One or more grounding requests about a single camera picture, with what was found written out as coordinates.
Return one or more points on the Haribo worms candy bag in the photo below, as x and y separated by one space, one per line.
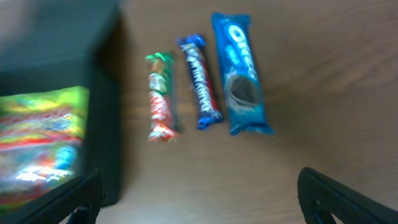
41 139

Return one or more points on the black open gift box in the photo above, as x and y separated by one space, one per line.
60 50

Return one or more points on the Dairy Milk chocolate bar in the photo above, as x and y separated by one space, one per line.
193 49

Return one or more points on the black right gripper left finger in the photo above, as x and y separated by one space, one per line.
79 198

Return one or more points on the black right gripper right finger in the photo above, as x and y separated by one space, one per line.
323 200

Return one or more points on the blue Oreo cookie pack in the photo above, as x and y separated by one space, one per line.
241 85

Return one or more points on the KitKat Milo bar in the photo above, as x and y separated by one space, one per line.
163 120

